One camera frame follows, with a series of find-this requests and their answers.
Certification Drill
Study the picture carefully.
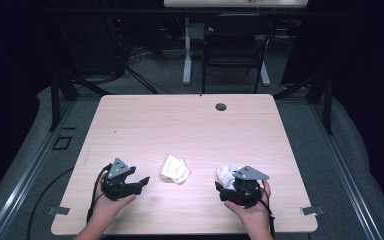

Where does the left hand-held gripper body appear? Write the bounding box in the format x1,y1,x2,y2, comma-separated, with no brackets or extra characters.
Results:
100,157,144,202

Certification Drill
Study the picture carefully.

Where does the black folding chair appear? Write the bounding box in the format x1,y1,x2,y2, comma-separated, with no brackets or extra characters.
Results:
201,13,277,95

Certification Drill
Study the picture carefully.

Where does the person's right hand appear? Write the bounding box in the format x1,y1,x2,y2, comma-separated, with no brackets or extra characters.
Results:
223,179,273,232

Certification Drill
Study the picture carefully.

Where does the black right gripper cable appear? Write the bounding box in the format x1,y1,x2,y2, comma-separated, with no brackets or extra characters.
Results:
259,187,277,240

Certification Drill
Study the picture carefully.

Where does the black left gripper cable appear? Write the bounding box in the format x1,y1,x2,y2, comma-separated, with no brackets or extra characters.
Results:
86,163,113,224

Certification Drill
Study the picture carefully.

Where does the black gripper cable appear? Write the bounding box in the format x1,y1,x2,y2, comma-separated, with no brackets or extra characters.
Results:
86,163,113,224
259,187,277,240

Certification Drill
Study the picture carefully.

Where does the dark curtain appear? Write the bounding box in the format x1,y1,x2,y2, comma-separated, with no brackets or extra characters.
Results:
281,0,384,214
0,0,61,211

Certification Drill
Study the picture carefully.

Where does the aluminium floor rail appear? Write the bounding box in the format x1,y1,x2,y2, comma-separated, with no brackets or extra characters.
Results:
309,99,384,240
0,99,78,240

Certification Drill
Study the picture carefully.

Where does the person's left hand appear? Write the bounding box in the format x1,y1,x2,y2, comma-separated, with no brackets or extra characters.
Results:
89,193,137,228

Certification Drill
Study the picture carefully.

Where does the black metal stand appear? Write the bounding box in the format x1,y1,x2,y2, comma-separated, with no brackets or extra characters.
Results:
273,71,334,136
48,71,112,132

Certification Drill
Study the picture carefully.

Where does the white desk with white legs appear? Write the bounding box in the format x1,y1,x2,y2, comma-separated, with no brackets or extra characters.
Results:
163,0,310,87

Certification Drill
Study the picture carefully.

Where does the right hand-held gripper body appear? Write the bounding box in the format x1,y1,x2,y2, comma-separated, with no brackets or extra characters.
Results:
219,165,270,209

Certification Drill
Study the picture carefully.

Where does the grey metal table bracket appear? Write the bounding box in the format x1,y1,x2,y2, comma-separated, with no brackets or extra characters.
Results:
46,206,71,216
300,205,326,216

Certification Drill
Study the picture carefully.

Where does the bundle of black cables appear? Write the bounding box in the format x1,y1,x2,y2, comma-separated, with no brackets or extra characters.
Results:
101,14,175,95

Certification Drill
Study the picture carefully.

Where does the black floor cable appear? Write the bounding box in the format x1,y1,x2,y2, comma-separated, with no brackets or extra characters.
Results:
26,166,75,240

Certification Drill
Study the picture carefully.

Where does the white sock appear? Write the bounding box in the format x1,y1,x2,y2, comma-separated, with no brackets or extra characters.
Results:
160,154,192,185
216,163,244,191

